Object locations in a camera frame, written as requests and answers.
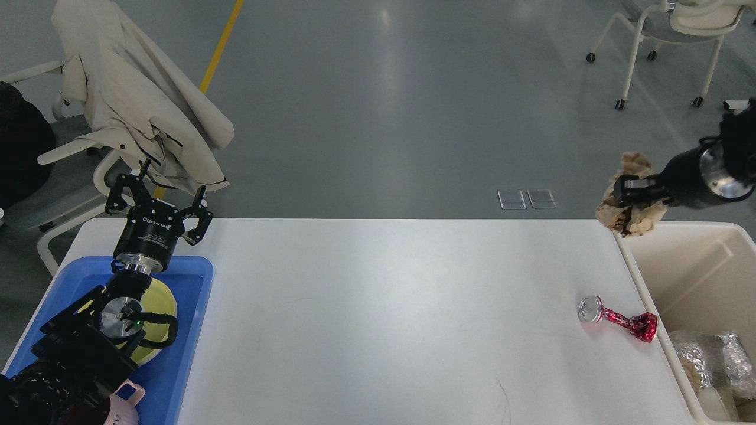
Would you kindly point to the white office chair left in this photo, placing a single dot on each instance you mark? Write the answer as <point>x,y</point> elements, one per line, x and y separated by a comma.
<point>81,177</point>

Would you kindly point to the white paper cup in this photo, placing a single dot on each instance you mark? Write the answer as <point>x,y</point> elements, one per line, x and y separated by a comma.
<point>718,403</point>

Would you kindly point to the beige coat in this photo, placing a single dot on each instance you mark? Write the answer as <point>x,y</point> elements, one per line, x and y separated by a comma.
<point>137,100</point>

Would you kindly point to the pink mug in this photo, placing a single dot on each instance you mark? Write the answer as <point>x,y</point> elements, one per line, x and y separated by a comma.
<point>119,408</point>

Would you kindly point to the brown paper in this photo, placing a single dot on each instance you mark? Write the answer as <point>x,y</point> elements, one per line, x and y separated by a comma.
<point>693,362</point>
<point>635,220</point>

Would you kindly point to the yellow plastic plate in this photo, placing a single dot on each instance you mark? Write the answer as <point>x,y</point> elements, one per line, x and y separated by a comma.
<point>158,299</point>

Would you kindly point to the pale green plate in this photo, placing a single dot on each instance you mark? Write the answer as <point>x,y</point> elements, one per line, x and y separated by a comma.
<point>143,355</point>

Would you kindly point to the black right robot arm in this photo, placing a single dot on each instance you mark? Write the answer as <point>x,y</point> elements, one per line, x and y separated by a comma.
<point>737,135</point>

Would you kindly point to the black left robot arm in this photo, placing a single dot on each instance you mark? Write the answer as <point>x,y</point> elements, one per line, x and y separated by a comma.
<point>86,349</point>

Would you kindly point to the red snack wrapper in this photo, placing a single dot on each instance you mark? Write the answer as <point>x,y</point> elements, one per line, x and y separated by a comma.
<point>643,327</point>

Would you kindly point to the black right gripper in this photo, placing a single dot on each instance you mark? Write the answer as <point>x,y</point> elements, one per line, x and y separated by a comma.
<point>697,179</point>

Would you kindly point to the blue plastic tray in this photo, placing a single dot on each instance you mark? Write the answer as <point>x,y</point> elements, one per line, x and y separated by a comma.
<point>164,378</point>

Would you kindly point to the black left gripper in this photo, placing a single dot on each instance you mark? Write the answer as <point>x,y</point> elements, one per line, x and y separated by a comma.
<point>149,236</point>

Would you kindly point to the white chair background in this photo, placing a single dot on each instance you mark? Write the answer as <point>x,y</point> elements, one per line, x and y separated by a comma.
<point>674,23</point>

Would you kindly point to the person in dark clothes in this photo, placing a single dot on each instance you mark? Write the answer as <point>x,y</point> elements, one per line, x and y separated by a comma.
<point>25,135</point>

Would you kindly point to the white waste bin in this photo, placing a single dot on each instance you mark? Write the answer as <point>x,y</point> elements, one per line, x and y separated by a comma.
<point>696,276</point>

